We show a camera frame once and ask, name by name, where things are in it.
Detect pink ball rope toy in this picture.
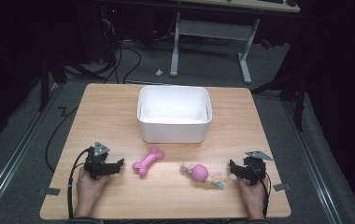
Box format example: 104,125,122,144
179,162,226,190

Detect metal floor rail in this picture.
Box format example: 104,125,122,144
281,99,344,224
0,83,60,222

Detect dark computer tower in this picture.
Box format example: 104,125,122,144
75,5,121,64

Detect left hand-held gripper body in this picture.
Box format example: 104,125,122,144
83,141,121,181

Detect right hand-held gripper cable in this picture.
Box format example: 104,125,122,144
251,164,273,218

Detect black floor cable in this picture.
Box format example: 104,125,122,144
44,105,79,174

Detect person's right hand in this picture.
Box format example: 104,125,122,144
236,175,269,213

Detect grey tape piece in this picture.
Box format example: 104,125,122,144
37,186,62,197
273,182,291,192

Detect left hand-held gripper cable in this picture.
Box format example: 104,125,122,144
66,147,92,219

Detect black metal stand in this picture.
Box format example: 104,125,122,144
37,52,107,112
249,69,308,133

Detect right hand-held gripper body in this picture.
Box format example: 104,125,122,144
240,150,275,187

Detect hand-held gripper cable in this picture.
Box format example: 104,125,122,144
251,164,273,218
66,147,92,219

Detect pink bone toy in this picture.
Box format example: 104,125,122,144
132,147,165,178

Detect person's left hand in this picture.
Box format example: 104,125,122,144
76,167,108,209

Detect white plastic bin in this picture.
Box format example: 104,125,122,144
136,85,213,145

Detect white-framed desk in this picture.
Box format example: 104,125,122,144
168,0,302,85

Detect red object under desk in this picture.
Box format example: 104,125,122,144
260,38,274,50

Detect bundle of black cables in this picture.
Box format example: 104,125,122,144
102,18,143,85

